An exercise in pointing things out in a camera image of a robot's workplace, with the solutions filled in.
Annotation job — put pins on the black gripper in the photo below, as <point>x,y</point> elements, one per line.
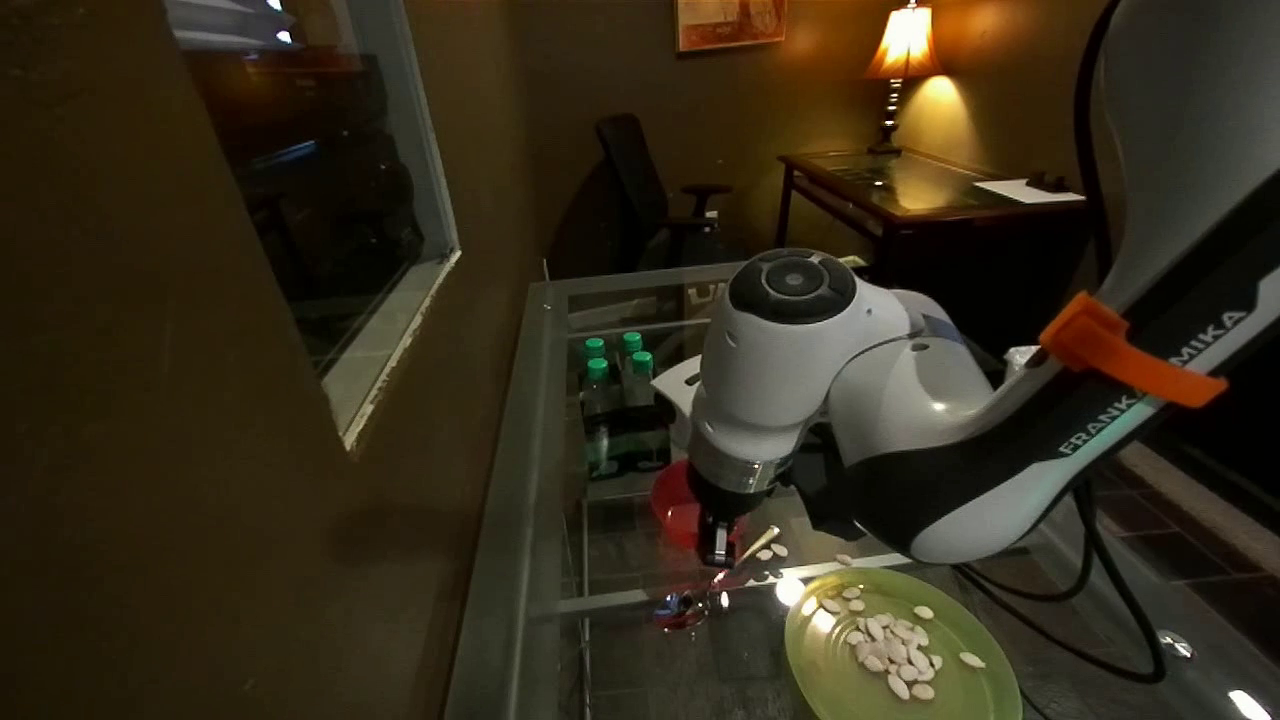
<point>732,503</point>

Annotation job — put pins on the red plastic bowl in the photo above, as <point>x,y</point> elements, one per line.
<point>672,504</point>

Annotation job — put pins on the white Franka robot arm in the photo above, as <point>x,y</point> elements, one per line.
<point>905,384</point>

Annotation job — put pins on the yellow-green plastic plate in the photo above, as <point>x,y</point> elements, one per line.
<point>892,665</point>

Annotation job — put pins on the small colourful shiny object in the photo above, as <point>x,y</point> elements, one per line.
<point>683,609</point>

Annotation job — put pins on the green-capped dark bottle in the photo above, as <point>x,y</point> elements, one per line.
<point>628,345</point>
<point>597,380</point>
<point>640,380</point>
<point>595,350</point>

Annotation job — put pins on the black office chair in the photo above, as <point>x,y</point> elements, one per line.
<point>633,184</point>

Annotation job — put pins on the dark wooden desk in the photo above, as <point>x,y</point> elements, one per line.
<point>960,227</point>

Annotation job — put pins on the white paper sheet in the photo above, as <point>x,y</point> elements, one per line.
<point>1028,191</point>

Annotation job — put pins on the white-framed window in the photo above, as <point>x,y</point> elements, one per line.
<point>403,203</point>

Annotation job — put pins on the lit table lamp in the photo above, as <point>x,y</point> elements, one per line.
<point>905,55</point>

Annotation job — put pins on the framed wall picture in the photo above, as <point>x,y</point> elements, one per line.
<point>724,23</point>

